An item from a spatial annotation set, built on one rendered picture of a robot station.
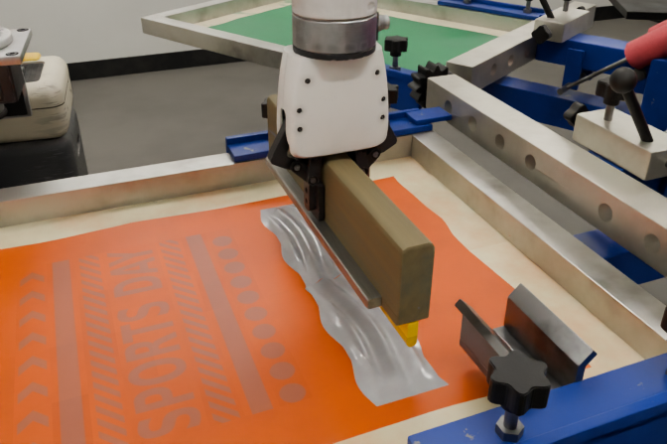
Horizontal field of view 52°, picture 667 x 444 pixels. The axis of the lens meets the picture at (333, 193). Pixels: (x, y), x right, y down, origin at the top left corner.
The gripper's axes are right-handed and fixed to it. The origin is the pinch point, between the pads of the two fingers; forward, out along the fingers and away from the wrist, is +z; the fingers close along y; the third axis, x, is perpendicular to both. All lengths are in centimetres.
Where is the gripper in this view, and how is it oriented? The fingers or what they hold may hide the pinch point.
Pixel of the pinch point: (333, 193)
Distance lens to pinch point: 68.5
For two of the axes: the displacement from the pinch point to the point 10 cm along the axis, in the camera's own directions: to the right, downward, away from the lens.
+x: 3.7, 4.5, -8.2
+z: 0.0, 8.8, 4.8
